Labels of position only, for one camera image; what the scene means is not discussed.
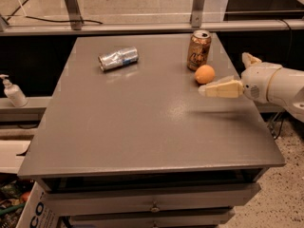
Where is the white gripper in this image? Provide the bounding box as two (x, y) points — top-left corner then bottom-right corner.
(198, 52), (282, 104)

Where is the orange fruit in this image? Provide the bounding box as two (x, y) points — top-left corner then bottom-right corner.
(195, 65), (216, 85)

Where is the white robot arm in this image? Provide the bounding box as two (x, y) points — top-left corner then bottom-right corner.
(199, 52), (304, 122)

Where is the orange soda can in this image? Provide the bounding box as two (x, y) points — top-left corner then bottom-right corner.
(187, 29), (212, 71)

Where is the crushed silver can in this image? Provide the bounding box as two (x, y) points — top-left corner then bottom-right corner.
(98, 47), (139, 71)

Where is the grey drawer cabinet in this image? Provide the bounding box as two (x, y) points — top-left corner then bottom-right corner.
(19, 34), (284, 228)

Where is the white pump bottle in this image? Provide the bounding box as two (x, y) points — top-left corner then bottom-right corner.
(0, 74), (28, 107)

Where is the white cardboard box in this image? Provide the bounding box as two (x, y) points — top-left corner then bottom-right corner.
(16, 182), (59, 228)

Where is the metal railing frame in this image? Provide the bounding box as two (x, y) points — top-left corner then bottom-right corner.
(0, 0), (304, 36)

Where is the black cable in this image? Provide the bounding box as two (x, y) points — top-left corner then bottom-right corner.
(6, 0), (104, 26)

